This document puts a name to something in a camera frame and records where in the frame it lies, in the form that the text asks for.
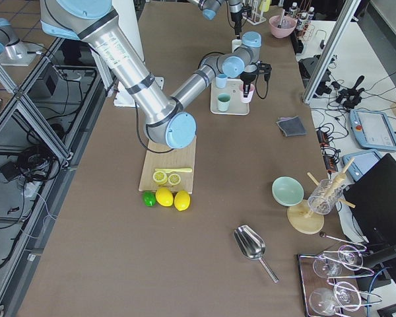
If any blue cup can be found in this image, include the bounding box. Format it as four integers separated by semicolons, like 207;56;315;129
215;73;228;89

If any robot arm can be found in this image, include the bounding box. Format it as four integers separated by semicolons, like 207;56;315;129
40;0;261;149
189;0;251;39

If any whole lemon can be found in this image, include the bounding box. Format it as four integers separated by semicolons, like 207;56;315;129
155;188;174;207
174;190;191;211

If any green cup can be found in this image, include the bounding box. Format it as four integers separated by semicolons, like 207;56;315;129
216;92;230;112

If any pink cup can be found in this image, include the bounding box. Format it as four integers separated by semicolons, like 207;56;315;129
239;84;255;104

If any blue teach pendant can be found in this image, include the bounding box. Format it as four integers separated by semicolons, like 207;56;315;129
349;109;396;152
342;149;382;182

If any upper whole lemon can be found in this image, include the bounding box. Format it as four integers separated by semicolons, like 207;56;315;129
174;190;191;211

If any green lime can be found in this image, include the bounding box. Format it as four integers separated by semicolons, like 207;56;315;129
142;192;156;207

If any cream rectangular tray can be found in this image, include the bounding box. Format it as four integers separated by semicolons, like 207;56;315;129
210;79;249;116

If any white wire rack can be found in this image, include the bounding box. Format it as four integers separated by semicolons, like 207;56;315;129
242;0;266;25

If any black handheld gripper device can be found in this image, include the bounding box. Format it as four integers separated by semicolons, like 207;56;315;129
335;75;365;112

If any metal rod with black tip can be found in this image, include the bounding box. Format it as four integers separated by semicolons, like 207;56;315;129
277;9;285;28

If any green bowl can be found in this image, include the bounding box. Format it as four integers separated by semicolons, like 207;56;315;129
271;176;304;207

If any wine glass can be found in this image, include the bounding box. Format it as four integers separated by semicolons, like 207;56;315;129
309;281;362;316
313;244;363;278

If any wooden cup stand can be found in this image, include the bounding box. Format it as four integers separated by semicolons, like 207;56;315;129
287;158;356;234

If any pink bowl with ice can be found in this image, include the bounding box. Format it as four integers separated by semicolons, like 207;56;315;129
269;15;297;38

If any white pedestal column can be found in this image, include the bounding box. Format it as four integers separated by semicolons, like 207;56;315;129
117;0;148;80

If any aluminium frame post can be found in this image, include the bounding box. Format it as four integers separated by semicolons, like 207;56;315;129
302;0;360;105

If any lower lemon slice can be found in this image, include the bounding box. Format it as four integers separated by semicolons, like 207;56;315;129
168;173;182;186

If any yellow plastic knife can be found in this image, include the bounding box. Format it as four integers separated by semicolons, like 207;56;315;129
154;168;193;173

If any grey folded cloth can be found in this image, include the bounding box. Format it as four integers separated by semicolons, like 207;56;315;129
276;116;307;137

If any white cup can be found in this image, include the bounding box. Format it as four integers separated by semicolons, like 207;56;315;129
231;39;242;52

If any lower whole lemon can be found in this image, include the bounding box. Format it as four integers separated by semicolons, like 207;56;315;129
155;188;174;207

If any lemon slice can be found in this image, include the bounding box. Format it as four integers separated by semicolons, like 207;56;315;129
168;173;182;186
152;170;168;185

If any orange power strip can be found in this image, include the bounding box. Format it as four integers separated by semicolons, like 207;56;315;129
316;129;337;173

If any metal scoop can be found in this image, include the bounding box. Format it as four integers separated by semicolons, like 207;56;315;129
234;225;279;283

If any wooden cutting board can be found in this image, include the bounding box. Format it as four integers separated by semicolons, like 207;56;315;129
139;137;197;194

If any upper lemon slice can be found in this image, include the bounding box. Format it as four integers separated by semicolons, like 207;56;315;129
152;170;168;185

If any black monitor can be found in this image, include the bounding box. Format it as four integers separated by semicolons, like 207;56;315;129
344;154;396;246

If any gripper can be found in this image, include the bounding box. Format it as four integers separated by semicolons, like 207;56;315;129
240;63;272;97
230;11;251;39

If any clear glass on stand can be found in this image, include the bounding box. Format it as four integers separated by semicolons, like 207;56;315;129
308;179;345;215

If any yellow cup on rack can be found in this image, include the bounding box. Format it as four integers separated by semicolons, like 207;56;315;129
259;0;271;13

